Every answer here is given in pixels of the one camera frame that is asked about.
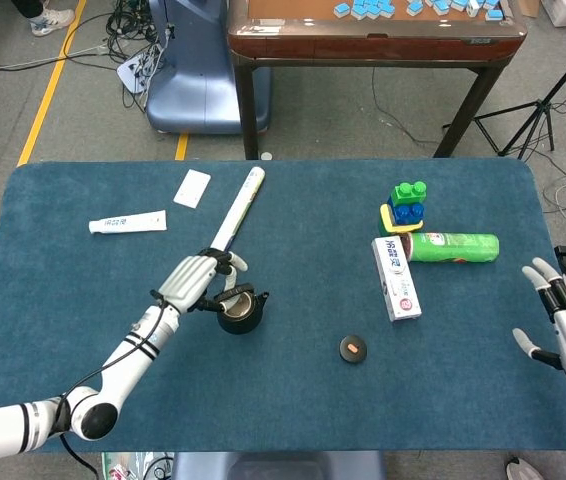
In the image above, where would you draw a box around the person in black trousers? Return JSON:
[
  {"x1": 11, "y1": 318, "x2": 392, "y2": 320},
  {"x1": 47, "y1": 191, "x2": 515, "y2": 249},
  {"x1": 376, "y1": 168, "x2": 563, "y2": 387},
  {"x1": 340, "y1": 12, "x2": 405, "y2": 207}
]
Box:
[{"x1": 10, "y1": 0, "x2": 77, "y2": 38}]

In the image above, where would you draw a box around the blue toy brick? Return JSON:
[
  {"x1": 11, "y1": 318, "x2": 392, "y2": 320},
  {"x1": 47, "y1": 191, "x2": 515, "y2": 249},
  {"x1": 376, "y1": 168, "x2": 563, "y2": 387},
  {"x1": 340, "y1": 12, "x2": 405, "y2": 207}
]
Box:
[{"x1": 387, "y1": 199, "x2": 427, "y2": 225}]

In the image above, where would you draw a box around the dark teal fabric-covered table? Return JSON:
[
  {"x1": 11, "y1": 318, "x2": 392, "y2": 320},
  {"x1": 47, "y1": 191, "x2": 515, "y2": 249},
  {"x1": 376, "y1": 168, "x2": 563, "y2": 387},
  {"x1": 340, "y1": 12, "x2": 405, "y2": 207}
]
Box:
[{"x1": 0, "y1": 158, "x2": 566, "y2": 454}]

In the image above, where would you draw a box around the light green toy brick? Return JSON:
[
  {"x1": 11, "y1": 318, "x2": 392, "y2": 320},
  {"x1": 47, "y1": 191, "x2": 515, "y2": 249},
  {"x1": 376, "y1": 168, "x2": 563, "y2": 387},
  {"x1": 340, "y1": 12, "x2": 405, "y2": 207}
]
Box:
[{"x1": 391, "y1": 180, "x2": 428, "y2": 207}]

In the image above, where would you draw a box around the tangled floor cable bundle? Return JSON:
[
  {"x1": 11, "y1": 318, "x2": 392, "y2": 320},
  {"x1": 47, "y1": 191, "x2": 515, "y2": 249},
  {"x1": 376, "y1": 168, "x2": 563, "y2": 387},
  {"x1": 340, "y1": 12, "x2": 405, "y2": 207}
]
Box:
[{"x1": 105, "y1": 0, "x2": 169, "y2": 111}]

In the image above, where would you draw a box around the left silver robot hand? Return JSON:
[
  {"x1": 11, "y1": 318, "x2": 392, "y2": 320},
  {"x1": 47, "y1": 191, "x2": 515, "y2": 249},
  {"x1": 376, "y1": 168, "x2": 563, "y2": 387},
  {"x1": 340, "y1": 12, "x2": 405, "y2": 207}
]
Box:
[{"x1": 156, "y1": 248, "x2": 250, "y2": 315}]

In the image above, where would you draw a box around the small white flat box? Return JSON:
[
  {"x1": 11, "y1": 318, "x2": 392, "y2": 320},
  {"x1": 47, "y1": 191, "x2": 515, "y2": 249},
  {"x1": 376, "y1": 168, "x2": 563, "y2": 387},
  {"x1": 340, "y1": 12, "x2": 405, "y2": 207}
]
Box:
[{"x1": 173, "y1": 168, "x2": 213, "y2": 208}]

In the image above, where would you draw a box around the white toothpaste tube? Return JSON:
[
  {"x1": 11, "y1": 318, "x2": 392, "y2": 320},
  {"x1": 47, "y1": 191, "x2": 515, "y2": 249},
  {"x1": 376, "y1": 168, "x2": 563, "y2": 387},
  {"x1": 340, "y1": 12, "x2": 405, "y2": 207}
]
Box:
[{"x1": 87, "y1": 209, "x2": 168, "y2": 235}]

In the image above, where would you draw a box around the white pink toothpaste box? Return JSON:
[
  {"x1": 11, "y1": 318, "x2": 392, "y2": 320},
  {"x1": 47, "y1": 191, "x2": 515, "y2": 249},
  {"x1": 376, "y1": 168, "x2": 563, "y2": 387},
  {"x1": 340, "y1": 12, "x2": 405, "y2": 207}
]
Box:
[{"x1": 371, "y1": 235, "x2": 423, "y2": 324}]

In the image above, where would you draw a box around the grey robot torso base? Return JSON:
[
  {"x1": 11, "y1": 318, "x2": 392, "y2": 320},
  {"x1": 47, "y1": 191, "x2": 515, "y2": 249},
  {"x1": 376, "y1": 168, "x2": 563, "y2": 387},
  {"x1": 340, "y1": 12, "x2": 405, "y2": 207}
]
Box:
[{"x1": 170, "y1": 451, "x2": 387, "y2": 480}]

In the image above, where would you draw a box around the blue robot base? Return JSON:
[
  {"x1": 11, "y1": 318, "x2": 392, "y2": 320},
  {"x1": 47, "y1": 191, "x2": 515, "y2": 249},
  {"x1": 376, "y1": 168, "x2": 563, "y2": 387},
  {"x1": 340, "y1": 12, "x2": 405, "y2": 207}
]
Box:
[{"x1": 145, "y1": 0, "x2": 272, "y2": 135}]

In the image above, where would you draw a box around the white rolled paper tube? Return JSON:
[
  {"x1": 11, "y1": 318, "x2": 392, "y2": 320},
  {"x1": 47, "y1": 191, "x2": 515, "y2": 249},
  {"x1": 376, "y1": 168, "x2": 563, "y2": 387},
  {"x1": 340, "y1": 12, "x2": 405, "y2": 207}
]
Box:
[{"x1": 210, "y1": 166, "x2": 267, "y2": 254}]

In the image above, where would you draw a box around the cardboard box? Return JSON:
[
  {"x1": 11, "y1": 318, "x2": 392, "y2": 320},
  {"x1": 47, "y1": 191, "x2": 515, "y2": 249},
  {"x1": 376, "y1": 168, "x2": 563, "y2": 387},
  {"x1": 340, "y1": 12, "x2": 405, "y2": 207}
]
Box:
[{"x1": 505, "y1": 0, "x2": 542, "y2": 19}]

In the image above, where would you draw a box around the colourful packaging bag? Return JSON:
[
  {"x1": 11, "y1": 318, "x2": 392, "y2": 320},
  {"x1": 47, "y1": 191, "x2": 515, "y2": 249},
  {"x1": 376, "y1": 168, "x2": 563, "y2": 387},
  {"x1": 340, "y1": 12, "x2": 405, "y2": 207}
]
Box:
[{"x1": 101, "y1": 452, "x2": 174, "y2": 480}]

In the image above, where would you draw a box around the white power strip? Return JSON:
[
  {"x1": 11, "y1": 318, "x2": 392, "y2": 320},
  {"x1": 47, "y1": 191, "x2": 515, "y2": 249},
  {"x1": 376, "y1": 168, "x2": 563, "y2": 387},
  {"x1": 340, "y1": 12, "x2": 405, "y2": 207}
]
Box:
[{"x1": 116, "y1": 49, "x2": 157, "y2": 96}]

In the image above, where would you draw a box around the long black floor cable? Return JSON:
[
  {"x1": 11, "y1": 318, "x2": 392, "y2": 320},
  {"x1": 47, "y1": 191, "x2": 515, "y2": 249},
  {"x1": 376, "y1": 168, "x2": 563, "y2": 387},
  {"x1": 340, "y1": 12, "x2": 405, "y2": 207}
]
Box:
[{"x1": 0, "y1": 42, "x2": 114, "y2": 76}]

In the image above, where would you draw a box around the black cast iron teapot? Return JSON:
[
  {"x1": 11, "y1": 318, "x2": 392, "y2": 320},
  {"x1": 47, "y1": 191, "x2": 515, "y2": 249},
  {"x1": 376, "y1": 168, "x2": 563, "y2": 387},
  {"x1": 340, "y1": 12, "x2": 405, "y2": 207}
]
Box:
[{"x1": 212, "y1": 282, "x2": 272, "y2": 336}]

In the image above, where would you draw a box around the brown mahjong table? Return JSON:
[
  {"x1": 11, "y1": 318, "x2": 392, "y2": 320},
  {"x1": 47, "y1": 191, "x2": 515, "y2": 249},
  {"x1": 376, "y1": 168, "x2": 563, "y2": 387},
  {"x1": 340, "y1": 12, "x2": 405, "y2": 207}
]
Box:
[{"x1": 226, "y1": 0, "x2": 528, "y2": 160}]

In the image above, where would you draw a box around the black lid with orange knob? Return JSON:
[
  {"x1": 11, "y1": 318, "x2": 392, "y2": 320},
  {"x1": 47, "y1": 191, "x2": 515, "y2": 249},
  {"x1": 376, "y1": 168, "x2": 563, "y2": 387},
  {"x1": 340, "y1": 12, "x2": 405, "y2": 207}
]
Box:
[{"x1": 338, "y1": 335, "x2": 369, "y2": 365}]

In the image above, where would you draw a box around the grey shoe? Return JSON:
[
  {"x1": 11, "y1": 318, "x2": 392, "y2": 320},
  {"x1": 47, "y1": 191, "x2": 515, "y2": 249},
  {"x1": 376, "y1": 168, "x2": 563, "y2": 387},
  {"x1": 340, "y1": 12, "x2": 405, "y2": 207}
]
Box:
[{"x1": 505, "y1": 457, "x2": 547, "y2": 480}]

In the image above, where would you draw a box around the green chips can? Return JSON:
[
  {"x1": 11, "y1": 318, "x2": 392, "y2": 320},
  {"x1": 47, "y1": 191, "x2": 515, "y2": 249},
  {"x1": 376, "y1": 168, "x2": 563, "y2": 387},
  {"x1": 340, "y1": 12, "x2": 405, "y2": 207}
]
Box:
[{"x1": 401, "y1": 231, "x2": 501, "y2": 265}]

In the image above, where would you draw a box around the black tripod stand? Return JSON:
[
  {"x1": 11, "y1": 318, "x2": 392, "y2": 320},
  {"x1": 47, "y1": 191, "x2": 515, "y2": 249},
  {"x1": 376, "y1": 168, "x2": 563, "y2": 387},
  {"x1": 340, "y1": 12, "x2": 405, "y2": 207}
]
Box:
[{"x1": 441, "y1": 29, "x2": 566, "y2": 160}]

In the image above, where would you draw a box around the yellow toy brick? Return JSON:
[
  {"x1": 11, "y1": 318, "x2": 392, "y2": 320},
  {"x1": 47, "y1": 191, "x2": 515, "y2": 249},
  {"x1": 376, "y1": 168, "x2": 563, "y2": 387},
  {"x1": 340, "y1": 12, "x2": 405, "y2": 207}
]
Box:
[{"x1": 378, "y1": 203, "x2": 424, "y2": 235}]

